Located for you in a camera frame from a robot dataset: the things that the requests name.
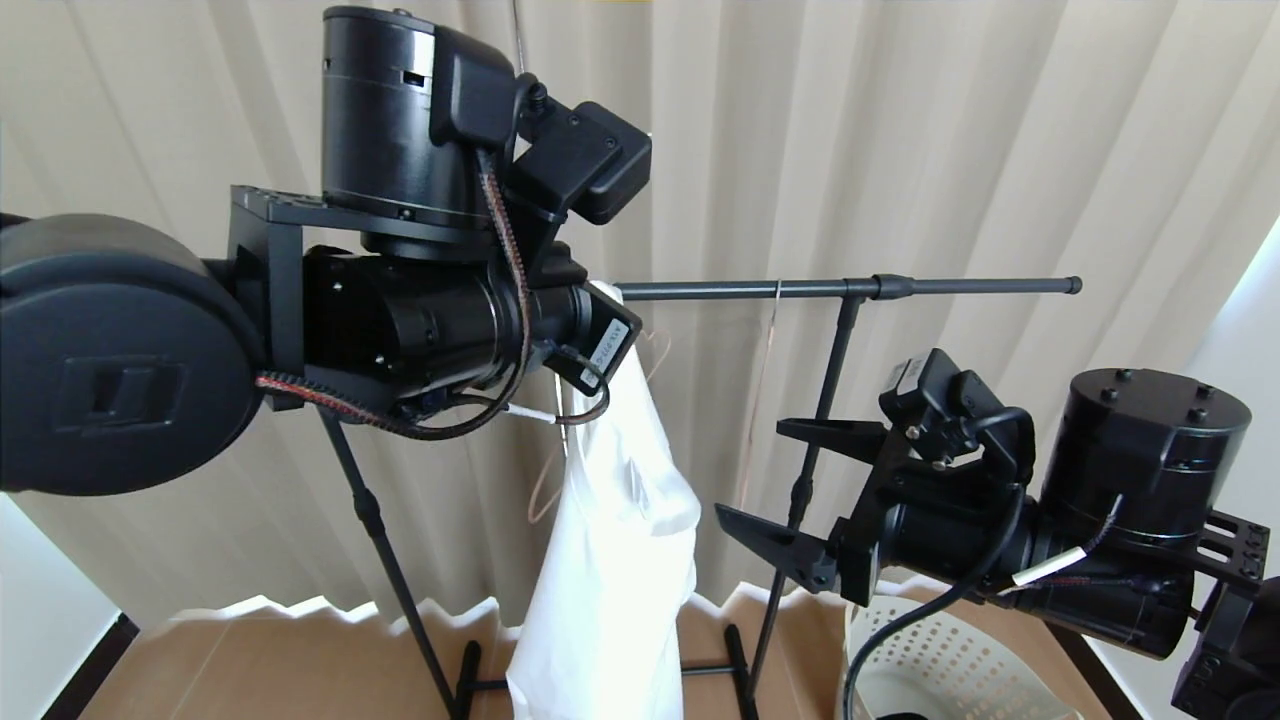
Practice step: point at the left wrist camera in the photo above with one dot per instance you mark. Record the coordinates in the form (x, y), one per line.
(590, 160)

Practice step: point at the white laundry basket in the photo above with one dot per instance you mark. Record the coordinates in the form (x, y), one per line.
(950, 660)

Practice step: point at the beige curtain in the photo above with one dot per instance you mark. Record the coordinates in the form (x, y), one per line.
(900, 130)

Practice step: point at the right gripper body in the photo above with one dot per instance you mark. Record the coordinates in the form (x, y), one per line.
(930, 540)

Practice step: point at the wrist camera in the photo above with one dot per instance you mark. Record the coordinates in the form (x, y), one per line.
(590, 160)
(940, 400)

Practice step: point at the pink clothes hanger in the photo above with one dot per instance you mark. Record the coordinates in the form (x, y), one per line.
(760, 390)
(545, 490)

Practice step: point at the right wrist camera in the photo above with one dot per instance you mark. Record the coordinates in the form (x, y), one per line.
(940, 400)

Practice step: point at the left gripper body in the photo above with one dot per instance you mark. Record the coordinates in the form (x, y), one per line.
(420, 330)

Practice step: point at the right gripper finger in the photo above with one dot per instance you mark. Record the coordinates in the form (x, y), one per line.
(850, 440)
(790, 555)

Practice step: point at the white printed t-shirt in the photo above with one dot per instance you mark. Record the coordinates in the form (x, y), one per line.
(610, 560)

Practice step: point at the black clothes rack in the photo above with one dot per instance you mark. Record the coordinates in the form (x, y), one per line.
(950, 287)

